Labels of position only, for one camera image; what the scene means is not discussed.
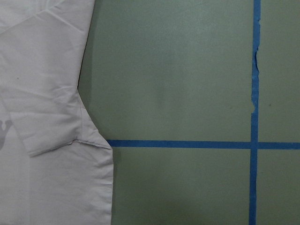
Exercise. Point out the pink Snoopy t-shirt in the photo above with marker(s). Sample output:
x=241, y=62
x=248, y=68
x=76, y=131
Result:
x=55, y=167

